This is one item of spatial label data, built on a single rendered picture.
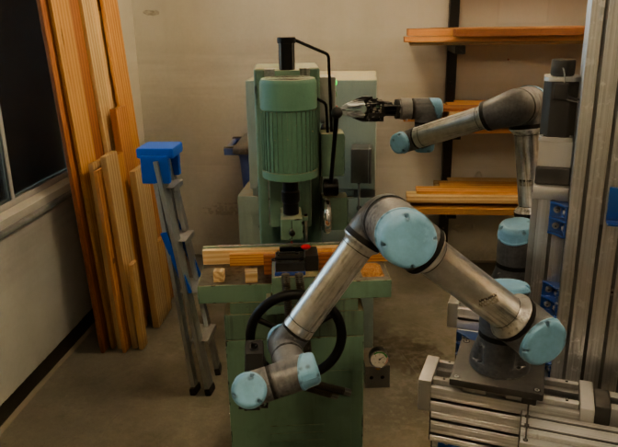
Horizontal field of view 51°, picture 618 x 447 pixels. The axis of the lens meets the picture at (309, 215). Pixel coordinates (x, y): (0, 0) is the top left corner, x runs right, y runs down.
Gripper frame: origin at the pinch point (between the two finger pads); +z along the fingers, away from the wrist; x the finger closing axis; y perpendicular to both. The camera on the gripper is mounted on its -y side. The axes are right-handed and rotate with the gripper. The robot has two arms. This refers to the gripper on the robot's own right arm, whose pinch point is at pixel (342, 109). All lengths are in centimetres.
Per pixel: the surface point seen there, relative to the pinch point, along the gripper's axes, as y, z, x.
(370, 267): 42, -5, 44
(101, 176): -80, 110, 41
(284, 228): 37, 22, 32
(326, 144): 15.0, 7.2, 9.7
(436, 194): -147, -73, 75
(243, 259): 33, 36, 44
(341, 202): 17.0, 2.0, 29.9
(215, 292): 49, 44, 48
